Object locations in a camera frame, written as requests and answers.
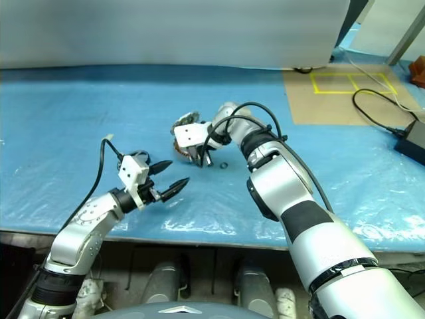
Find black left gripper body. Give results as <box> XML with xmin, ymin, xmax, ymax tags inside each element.
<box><xmin>137</xmin><ymin>178</ymin><xmax>167</xmax><ymax>205</ymax></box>

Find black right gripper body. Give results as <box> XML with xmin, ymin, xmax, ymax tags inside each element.
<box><xmin>191</xmin><ymin>143</ymin><xmax>214</xmax><ymax>167</ymax></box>

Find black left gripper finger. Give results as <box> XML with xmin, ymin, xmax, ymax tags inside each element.
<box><xmin>147</xmin><ymin>160</ymin><xmax>174</xmax><ymax>177</ymax></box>
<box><xmin>160</xmin><ymin>177</ymin><xmax>191</xmax><ymax>203</ymax></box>

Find silver motor housing copper coils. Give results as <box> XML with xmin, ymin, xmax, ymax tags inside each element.
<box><xmin>171</xmin><ymin>124</ymin><xmax>193</xmax><ymax>164</ymax></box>

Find grey left robot leg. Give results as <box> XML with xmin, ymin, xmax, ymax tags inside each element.
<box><xmin>145</xmin><ymin>261</ymin><xmax>182</xmax><ymax>303</ymax></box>

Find grey robot leg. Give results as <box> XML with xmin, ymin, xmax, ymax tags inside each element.
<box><xmin>145</xmin><ymin>261</ymin><xmax>182</xmax><ymax>303</ymax></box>
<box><xmin>234</xmin><ymin>259</ymin><xmax>278</xmax><ymax>310</ymax></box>

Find blue plastic table cover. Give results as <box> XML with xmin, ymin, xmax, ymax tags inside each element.
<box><xmin>0</xmin><ymin>62</ymin><xmax>425</xmax><ymax>252</ymax></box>

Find grey robot torso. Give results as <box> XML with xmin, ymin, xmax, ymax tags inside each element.
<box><xmin>96</xmin><ymin>300</ymin><xmax>311</xmax><ymax>319</ymax></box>

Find white left robot foot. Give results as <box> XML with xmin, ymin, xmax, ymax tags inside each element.
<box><xmin>74</xmin><ymin>278</ymin><xmax>106</xmax><ymax>318</ymax></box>

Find white robot foot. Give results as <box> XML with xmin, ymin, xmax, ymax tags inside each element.
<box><xmin>274</xmin><ymin>287</ymin><xmax>297</xmax><ymax>316</ymax></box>
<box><xmin>74</xmin><ymin>278</ymin><xmax>106</xmax><ymax>318</ymax></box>

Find brown cardboard sheet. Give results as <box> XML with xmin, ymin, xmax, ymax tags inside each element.
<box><xmin>282</xmin><ymin>64</ymin><xmax>425</xmax><ymax>126</ymax></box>

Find grey right robot leg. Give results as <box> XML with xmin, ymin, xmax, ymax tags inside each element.
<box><xmin>234</xmin><ymin>259</ymin><xmax>278</xmax><ymax>310</ymax></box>

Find large white board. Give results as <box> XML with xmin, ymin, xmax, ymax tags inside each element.
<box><xmin>0</xmin><ymin>0</ymin><xmax>351</xmax><ymax>70</ymax></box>

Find white right robot foot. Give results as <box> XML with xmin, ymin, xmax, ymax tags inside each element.
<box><xmin>274</xmin><ymin>287</ymin><xmax>297</xmax><ymax>316</ymax></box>

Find black power adapter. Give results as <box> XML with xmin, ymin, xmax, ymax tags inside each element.
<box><xmin>394</xmin><ymin>120</ymin><xmax>425</xmax><ymax>160</ymax></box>

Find red-brown object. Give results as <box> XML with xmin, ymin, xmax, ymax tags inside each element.
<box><xmin>411</xmin><ymin>56</ymin><xmax>425</xmax><ymax>88</ymax></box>

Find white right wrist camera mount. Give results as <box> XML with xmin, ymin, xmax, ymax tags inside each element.
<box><xmin>173</xmin><ymin>122</ymin><xmax>213</xmax><ymax>149</ymax></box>

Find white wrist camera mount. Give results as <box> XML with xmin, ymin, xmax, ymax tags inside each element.
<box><xmin>118</xmin><ymin>154</ymin><xmax>150</xmax><ymax>210</ymax></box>
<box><xmin>173</xmin><ymin>122</ymin><xmax>213</xmax><ymax>149</ymax></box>

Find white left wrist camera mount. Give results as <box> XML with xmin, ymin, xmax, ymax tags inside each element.
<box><xmin>118</xmin><ymin>154</ymin><xmax>150</xmax><ymax>210</ymax></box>

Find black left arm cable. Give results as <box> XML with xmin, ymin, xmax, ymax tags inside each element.
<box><xmin>58</xmin><ymin>138</ymin><xmax>150</xmax><ymax>233</ymax></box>

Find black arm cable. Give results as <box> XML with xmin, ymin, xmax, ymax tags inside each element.
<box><xmin>199</xmin><ymin>102</ymin><xmax>335</xmax><ymax>213</ymax></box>
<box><xmin>58</xmin><ymin>138</ymin><xmax>150</xmax><ymax>233</ymax></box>

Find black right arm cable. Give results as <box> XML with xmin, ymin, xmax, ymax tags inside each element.
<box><xmin>199</xmin><ymin>102</ymin><xmax>335</xmax><ymax>213</ymax></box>

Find thin white cable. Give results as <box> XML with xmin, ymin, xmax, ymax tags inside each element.
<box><xmin>347</xmin><ymin>54</ymin><xmax>424</xmax><ymax>112</ymax></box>

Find black power adapter cable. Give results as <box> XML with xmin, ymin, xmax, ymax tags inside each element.
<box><xmin>352</xmin><ymin>88</ymin><xmax>418</xmax><ymax>137</ymax></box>

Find aluminium profile post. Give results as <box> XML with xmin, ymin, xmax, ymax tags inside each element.
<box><xmin>386</xmin><ymin>0</ymin><xmax>425</xmax><ymax>66</ymax></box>

